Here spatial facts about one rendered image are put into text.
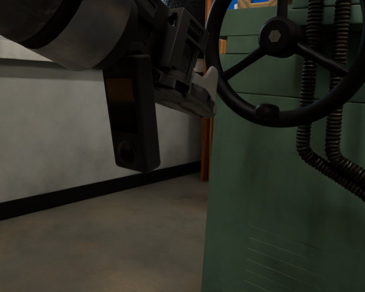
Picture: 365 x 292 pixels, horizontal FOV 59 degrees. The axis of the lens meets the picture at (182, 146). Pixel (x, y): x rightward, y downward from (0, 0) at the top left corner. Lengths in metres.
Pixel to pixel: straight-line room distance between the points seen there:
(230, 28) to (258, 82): 0.15
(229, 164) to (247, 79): 0.21
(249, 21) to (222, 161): 0.34
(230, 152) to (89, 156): 1.27
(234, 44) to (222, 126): 0.19
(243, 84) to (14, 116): 1.24
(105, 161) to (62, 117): 0.39
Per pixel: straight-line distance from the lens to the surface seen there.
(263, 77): 0.77
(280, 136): 0.76
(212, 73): 0.41
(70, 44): 0.26
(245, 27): 0.80
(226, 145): 0.82
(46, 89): 1.80
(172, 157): 2.38
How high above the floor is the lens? 0.74
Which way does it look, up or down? 12 degrees down
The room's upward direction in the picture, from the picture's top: 3 degrees clockwise
